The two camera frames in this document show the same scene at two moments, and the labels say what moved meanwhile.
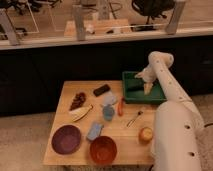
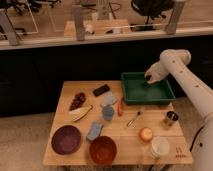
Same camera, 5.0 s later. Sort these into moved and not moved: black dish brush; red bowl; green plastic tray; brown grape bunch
Moved: black dish brush
Not moved: brown grape bunch; red bowl; green plastic tray
